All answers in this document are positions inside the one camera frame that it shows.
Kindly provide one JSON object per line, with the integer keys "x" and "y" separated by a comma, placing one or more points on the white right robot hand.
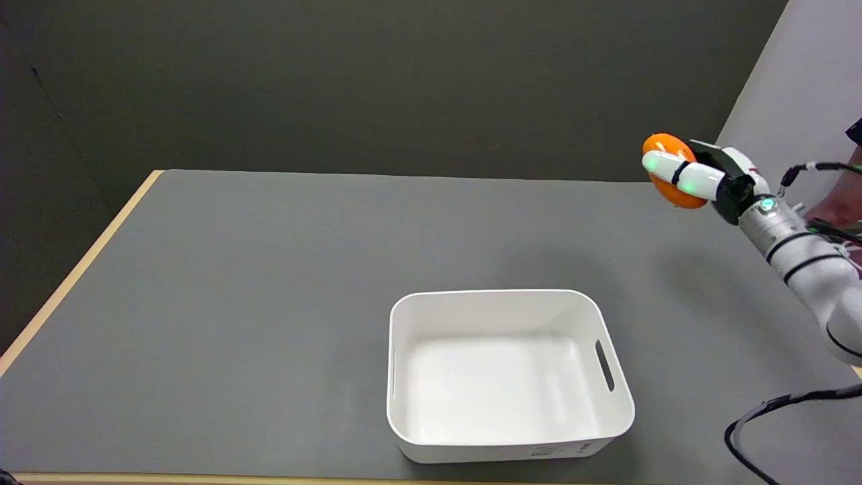
{"x": 700, "y": 178}

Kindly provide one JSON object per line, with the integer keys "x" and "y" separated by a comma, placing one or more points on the orange mango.
{"x": 663, "y": 145}

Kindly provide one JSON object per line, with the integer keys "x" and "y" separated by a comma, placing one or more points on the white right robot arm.
{"x": 808, "y": 263}

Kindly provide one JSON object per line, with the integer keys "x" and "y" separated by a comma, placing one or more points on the white plastic box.
{"x": 502, "y": 377}

